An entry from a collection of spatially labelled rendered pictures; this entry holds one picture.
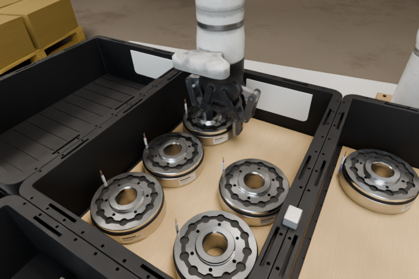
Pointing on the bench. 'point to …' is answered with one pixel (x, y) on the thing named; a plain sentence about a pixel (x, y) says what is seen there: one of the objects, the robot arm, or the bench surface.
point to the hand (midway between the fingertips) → (222, 123)
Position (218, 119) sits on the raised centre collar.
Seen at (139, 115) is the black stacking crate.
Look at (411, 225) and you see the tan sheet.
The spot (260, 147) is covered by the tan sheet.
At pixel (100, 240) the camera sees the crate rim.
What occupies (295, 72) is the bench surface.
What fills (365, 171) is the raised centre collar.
